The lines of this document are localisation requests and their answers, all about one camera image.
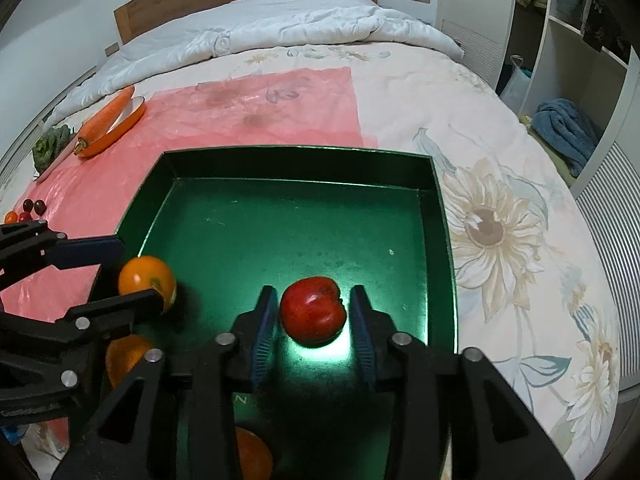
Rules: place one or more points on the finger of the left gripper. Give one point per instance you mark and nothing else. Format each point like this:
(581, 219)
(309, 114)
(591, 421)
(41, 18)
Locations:
(28, 247)
(120, 309)

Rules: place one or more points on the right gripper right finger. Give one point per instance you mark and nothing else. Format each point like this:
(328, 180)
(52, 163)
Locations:
(417, 376)

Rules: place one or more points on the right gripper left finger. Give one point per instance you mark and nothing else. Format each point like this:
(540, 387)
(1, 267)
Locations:
(235, 361)

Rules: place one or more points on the red apple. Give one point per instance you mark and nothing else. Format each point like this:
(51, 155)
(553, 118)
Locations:
(24, 217)
(312, 312)

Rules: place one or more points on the orange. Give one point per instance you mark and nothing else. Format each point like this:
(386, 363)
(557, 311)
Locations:
(148, 272)
(11, 217)
(255, 458)
(122, 356)

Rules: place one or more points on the pink plastic sheet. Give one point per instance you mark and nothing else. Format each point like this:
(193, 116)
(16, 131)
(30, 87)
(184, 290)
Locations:
(301, 107)

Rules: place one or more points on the green leafy vegetable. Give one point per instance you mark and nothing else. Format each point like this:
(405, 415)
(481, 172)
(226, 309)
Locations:
(50, 144)

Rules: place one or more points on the floral bed cover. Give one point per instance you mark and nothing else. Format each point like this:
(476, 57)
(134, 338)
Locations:
(532, 292)

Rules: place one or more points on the green rectangular tray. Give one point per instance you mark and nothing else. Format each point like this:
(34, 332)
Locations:
(230, 221)

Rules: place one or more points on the carrot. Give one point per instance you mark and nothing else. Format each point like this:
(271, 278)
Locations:
(97, 125)

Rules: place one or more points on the orange rimmed plate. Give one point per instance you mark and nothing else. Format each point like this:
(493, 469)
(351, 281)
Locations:
(130, 116)

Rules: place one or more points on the white slatted door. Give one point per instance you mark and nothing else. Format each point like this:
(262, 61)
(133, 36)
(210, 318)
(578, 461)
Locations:
(610, 204)

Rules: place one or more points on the blue towel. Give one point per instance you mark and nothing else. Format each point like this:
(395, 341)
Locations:
(569, 131)

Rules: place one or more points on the white plastic bag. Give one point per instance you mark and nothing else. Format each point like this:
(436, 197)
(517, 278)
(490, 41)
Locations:
(514, 92)

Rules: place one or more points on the white wardrobe shelving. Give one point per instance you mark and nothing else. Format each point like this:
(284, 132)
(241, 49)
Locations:
(600, 83)

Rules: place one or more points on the white duvet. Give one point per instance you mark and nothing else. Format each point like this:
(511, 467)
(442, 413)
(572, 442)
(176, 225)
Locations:
(244, 25)

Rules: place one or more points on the hanging dark clothes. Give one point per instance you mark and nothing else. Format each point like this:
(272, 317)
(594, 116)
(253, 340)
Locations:
(601, 30)

